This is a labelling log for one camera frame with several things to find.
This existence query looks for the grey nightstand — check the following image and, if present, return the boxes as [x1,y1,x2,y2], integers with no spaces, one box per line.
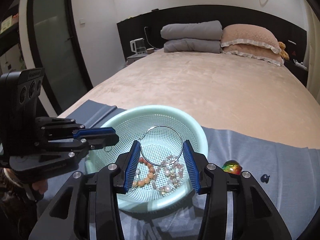
[126,52,155,67]

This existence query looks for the frosted glass door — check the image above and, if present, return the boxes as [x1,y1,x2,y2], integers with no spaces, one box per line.
[27,0,94,117]

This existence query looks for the black nightstand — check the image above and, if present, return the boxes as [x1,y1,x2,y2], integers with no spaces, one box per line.
[284,60,308,88]

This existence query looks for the mint green plastic basket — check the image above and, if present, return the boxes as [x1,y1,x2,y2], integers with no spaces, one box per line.
[85,105,209,213]

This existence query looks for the pink bead bracelet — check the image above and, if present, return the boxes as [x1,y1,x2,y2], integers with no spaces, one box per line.
[150,155,187,190]

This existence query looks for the white power cable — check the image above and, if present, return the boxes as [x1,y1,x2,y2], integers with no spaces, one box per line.
[144,26,160,50]

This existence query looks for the silver hoop earring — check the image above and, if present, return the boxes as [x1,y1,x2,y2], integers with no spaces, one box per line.
[139,126,184,167]

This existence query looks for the grey folded quilt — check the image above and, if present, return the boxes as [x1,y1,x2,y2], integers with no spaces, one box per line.
[164,39,222,54]
[160,20,223,41]

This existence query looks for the brown teddy bear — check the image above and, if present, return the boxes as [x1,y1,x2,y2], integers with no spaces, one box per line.
[278,41,290,61]

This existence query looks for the orange bead bracelet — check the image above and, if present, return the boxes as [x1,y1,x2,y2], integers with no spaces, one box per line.
[131,156,157,188]

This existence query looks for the cream curtain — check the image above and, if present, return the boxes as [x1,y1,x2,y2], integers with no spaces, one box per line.
[306,2,320,100]

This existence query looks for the pink frilled pillow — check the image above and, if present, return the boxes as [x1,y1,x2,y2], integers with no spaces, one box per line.
[222,46,285,67]
[220,24,281,54]

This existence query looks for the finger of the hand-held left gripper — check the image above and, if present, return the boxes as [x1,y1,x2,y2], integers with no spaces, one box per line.
[35,117,116,140]
[34,132,120,160]

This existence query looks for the dark shelf unit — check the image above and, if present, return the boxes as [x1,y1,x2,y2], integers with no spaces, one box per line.
[0,0,28,80]

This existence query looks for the pearl earrings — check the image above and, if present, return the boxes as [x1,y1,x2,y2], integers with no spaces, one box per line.
[159,184,175,195]

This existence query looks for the rainbow glass brooch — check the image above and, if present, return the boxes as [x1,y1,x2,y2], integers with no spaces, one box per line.
[222,159,243,175]

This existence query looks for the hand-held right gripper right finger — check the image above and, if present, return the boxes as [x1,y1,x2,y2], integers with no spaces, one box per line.
[182,140,292,240]

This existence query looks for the white power strip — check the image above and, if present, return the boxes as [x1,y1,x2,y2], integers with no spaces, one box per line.
[293,59,307,70]

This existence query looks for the blue cloth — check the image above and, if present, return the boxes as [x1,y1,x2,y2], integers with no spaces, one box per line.
[35,100,320,240]

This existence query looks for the bed with beige cover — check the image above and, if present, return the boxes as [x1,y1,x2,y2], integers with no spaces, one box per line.
[57,47,320,150]

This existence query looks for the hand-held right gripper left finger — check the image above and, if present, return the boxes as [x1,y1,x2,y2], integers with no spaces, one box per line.
[28,140,142,240]

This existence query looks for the black headboard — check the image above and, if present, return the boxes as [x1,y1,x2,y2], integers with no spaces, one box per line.
[116,5,307,88]

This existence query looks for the person's left hand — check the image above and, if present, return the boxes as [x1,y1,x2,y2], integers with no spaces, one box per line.
[25,177,49,202]

